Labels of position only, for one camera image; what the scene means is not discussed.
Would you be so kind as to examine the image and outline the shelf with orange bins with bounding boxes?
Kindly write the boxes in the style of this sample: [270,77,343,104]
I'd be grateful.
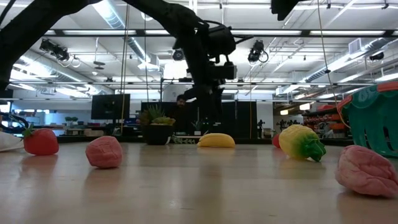
[303,104,352,140]

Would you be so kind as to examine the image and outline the person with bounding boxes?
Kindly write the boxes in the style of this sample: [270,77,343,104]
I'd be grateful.
[169,94,195,134]

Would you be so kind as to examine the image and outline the white cabinet box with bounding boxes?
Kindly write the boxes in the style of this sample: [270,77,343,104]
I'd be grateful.
[163,84,187,102]

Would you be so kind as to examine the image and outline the yellow toy banana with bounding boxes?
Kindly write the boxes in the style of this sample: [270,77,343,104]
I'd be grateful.
[197,133,236,149]

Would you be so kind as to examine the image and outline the potted succulent plant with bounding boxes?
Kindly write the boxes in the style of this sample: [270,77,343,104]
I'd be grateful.
[138,105,177,146]

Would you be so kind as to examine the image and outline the black aluminium table frame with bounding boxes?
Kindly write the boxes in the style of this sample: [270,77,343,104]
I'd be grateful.
[30,135,355,147]

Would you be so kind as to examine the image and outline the black ceiling camera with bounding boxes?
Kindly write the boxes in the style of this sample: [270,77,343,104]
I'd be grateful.
[39,39,71,62]
[248,39,269,64]

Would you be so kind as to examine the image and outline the black overhead crossbar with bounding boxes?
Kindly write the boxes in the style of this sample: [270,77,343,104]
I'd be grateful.
[0,28,398,38]

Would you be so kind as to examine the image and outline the yellow toy bell pepper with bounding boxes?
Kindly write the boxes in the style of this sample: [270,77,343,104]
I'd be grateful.
[278,124,327,162]

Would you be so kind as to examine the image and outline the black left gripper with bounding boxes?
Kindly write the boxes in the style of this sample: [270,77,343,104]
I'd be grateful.
[183,58,225,134]

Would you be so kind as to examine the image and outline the teal basket with orange handles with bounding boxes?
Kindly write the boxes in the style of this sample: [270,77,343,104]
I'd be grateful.
[337,81,398,158]

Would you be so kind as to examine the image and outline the black partition screens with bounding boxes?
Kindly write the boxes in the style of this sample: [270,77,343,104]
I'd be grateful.
[141,100,258,139]

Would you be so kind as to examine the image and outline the thin hanging cable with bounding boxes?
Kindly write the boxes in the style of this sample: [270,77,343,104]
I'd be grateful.
[316,0,352,129]

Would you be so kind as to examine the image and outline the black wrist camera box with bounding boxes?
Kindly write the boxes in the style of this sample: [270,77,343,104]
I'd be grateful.
[214,61,238,81]

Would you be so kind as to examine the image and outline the black background monitor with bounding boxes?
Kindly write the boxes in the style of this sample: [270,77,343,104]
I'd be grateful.
[91,93,131,121]

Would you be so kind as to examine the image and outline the white checked cloth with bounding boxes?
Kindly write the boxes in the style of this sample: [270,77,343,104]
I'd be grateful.
[0,130,25,152]

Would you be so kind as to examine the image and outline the pink textured toy fruit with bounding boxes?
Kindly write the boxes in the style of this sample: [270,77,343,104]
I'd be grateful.
[85,135,123,169]
[335,144,398,199]

